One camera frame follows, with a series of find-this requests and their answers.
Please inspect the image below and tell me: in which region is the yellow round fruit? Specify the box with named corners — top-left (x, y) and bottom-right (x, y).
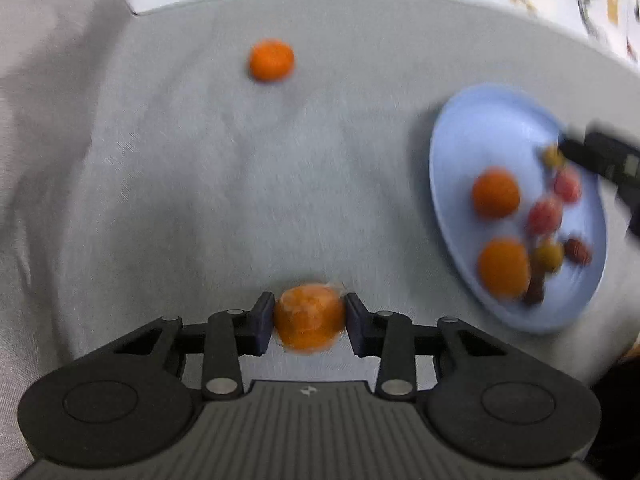
top-left (540, 144), bottom-right (565, 170)
top-left (530, 238), bottom-right (564, 274)

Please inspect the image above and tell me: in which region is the dark red jujube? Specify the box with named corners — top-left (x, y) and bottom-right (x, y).
top-left (522, 275), bottom-right (544, 306)
top-left (563, 237), bottom-right (593, 266)

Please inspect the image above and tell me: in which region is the orange tangerine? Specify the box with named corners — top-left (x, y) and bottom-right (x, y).
top-left (248, 39), bottom-right (295, 82)
top-left (476, 237), bottom-right (532, 300)
top-left (273, 283), bottom-right (346, 354)
top-left (472, 167), bottom-right (521, 220)

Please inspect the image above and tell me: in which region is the red candy fruit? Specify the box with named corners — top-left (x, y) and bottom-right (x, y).
top-left (527, 195), bottom-right (563, 236)

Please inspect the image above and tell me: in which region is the light blue plate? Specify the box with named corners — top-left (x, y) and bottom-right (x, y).
top-left (428, 82), bottom-right (609, 335)

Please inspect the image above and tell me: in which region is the grey printed sofa cover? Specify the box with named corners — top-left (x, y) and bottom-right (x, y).
top-left (1, 0), bottom-right (639, 479)

